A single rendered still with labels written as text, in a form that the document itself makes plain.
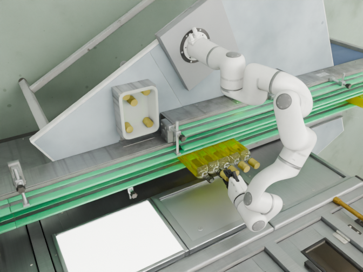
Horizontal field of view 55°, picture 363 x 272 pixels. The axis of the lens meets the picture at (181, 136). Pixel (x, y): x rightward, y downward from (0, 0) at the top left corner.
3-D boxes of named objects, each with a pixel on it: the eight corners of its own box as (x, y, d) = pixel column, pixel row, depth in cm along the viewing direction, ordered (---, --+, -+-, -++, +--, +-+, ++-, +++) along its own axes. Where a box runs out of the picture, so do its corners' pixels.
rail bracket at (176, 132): (167, 147, 159) (180, 161, 150) (166, 115, 150) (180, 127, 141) (173, 145, 160) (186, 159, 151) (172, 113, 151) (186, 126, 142)
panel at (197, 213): (52, 239, 138) (76, 310, 113) (51, 234, 136) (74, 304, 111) (233, 169, 176) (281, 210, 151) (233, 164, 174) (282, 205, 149)
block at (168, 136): (159, 137, 163) (166, 144, 158) (159, 119, 158) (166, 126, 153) (166, 135, 165) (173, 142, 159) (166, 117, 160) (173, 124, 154)
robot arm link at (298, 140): (267, 143, 127) (247, 141, 115) (295, 91, 122) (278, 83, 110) (305, 167, 118) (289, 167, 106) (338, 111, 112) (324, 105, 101)
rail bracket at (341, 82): (327, 81, 199) (347, 89, 190) (330, 69, 196) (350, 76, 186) (331, 80, 201) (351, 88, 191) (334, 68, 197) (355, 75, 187)
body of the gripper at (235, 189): (251, 210, 135) (240, 192, 144) (254, 190, 129) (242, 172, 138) (233, 214, 133) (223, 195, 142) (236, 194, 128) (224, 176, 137)
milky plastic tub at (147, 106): (116, 132, 157) (123, 141, 150) (111, 86, 145) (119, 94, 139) (151, 122, 164) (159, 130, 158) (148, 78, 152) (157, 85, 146)
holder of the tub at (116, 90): (118, 141, 160) (124, 149, 154) (111, 86, 146) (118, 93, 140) (151, 131, 167) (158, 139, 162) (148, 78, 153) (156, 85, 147)
